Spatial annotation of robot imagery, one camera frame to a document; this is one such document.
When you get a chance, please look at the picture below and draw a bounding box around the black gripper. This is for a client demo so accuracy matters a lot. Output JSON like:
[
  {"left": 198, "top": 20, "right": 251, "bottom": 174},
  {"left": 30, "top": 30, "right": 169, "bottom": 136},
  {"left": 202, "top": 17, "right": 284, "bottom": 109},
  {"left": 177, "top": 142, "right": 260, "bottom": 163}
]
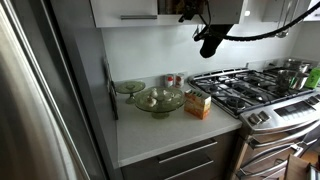
[{"left": 178, "top": 0, "right": 205, "bottom": 24}]

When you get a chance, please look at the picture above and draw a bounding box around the white open cabinet door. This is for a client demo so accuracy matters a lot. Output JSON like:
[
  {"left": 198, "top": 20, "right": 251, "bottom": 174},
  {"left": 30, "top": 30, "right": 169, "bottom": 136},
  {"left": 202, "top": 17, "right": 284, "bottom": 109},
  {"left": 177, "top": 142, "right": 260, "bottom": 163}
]
[{"left": 206, "top": 0, "right": 250, "bottom": 25}]

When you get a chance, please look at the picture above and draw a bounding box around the orange cardboard box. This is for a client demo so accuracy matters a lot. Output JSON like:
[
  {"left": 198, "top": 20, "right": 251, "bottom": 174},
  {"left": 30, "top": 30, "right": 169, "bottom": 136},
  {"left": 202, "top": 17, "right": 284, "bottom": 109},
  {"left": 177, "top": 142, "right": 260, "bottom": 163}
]
[{"left": 183, "top": 88, "right": 213, "bottom": 120}]

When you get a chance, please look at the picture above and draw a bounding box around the dark brown drawer cabinet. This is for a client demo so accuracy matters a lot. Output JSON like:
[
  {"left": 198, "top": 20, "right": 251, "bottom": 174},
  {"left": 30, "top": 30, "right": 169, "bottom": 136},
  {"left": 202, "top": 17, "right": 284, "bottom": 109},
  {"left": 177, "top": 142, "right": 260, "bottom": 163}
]
[{"left": 119, "top": 130, "right": 240, "bottom": 180}]

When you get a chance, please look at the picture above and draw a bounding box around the black hanging cylinder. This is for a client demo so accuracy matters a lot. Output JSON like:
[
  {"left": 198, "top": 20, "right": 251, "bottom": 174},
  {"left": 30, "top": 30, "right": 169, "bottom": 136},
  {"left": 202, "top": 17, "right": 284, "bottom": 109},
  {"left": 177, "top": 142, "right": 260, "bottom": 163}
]
[{"left": 193, "top": 23, "right": 234, "bottom": 59}]

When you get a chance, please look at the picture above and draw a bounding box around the red white can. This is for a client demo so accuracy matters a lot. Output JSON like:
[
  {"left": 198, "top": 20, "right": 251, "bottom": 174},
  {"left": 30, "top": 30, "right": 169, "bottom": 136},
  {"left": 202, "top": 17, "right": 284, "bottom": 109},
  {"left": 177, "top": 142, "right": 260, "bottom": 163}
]
[
  {"left": 175, "top": 72, "right": 186, "bottom": 89},
  {"left": 164, "top": 73, "right": 175, "bottom": 89}
]

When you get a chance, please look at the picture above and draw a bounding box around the large green glass cake stand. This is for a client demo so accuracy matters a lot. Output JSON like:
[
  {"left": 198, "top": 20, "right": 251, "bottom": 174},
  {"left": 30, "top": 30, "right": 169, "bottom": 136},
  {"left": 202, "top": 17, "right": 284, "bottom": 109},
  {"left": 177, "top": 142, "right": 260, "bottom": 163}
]
[{"left": 134, "top": 85, "right": 186, "bottom": 120}]

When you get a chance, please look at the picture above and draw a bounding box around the small green glass cake stand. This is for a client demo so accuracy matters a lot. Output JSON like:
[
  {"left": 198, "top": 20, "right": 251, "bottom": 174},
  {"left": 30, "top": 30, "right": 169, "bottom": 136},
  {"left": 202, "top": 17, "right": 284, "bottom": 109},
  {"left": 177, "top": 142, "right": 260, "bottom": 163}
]
[{"left": 114, "top": 79, "right": 147, "bottom": 105}]

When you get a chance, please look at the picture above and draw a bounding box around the small white ceramic figurine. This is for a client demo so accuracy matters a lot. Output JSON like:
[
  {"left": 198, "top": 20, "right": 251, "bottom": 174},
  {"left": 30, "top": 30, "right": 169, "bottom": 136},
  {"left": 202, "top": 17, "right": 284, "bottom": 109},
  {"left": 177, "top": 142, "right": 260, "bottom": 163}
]
[{"left": 145, "top": 96, "right": 157, "bottom": 108}]

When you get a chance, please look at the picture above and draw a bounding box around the black cast iron grate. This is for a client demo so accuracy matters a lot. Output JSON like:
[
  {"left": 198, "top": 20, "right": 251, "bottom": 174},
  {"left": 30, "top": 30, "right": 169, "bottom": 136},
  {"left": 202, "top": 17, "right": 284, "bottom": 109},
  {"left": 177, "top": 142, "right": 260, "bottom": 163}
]
[{"left": 189, "top": 68, "right": 316, "bottom": 118}]

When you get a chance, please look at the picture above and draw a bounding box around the wide steel pot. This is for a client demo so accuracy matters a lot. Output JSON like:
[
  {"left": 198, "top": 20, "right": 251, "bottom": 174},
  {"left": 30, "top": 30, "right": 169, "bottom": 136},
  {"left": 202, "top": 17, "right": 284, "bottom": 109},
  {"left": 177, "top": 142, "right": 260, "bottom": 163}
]
[{"left": 283, "top": 58, "right": 312, "bottom": 74}]

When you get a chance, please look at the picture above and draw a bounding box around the tall steel pot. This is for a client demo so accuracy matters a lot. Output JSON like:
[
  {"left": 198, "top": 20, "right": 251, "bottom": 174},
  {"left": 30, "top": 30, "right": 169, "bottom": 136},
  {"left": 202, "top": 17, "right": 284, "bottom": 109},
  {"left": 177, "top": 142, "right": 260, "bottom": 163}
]
[{"left": 276, "top": 69, "right": 309, "bottom": 93}]

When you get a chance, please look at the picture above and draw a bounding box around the silver stove knob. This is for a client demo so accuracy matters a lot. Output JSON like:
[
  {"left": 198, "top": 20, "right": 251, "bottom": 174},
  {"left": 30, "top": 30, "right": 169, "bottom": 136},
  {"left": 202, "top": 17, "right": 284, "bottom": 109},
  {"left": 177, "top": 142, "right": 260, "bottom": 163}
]
[
  {"left": 306, "top": 95, "right": 320, "bottom": 106},
  {"left": 258, "top": 110, "right": 271, "bottom": 122},
  {"left": 248, "top": 113, "right": 262, "bottom": 126}
]

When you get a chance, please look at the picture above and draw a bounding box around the stainless steel gas stove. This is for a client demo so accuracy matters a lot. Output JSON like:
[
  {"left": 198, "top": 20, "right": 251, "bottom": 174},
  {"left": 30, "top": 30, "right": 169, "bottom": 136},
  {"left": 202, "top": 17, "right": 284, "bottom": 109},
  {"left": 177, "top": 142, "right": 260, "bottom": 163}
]
[{"left": 188, "top": 58, "right": 320, "bottom": 180}]

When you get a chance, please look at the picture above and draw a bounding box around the green plastic bottle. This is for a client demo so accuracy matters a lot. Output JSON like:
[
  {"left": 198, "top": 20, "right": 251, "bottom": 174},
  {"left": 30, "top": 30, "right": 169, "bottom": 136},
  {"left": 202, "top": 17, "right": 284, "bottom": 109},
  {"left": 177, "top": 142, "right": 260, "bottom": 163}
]
[{"left": 304, "top": 66, "right": 320, "bottom": 90}]

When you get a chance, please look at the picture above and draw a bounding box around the stainless steel refrigerator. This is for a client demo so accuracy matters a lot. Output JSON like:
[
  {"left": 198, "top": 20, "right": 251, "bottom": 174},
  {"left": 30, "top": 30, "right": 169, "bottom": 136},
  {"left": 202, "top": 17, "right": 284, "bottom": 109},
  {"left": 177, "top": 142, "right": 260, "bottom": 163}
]
[{"left": 0, "top": 0, "right": 93, "bottom": 180}]

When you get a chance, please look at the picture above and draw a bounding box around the silver cabinet door handle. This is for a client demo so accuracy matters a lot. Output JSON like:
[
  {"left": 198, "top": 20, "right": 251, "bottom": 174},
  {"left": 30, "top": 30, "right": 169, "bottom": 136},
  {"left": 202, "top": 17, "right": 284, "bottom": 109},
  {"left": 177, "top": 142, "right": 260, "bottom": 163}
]
[{"left": 120, "top": 14, "right": 159, "bottom": 21}]

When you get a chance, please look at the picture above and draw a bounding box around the black corrugated cable conduit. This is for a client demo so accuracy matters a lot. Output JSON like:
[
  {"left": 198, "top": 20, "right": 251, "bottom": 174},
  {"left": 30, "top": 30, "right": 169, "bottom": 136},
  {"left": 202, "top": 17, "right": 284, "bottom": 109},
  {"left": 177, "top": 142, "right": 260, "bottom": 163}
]
[{"left": 213, "top": 1, "right": 320, "bottom": 43}]

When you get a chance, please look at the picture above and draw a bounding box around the white wall cabinet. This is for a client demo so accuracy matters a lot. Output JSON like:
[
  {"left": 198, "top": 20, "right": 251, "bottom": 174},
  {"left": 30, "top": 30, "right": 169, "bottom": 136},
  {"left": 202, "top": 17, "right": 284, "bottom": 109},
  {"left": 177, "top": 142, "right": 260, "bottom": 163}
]
[{"left": 89, "top": 0, "right": 243, "bottom": 28}]

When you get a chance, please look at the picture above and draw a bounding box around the silver drawer handle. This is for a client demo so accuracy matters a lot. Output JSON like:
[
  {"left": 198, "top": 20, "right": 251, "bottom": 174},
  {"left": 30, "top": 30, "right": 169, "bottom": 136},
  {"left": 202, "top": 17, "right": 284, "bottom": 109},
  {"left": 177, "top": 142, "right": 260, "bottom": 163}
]
[
  {"left": 158, "top": 140, "right": 219, "bottom": 164},
  {"left": 163, "top": 159, "right": 215, "bottom": 180}
]

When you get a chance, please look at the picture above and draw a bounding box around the steel oven door handle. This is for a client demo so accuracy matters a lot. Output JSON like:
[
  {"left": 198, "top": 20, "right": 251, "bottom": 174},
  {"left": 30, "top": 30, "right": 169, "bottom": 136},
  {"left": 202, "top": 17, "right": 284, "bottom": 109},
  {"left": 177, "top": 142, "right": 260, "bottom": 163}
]
[{"left": 248, "top": 119, "right": 320, "bottom": 150}]

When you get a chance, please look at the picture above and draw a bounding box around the steel oven drawer handle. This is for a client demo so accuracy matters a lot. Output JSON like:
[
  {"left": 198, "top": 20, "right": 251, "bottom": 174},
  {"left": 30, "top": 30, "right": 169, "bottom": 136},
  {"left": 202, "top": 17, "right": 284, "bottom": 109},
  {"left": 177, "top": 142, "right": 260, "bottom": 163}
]
[{"left": 235, "top": 143, "right": 305, "bottom": 178}]

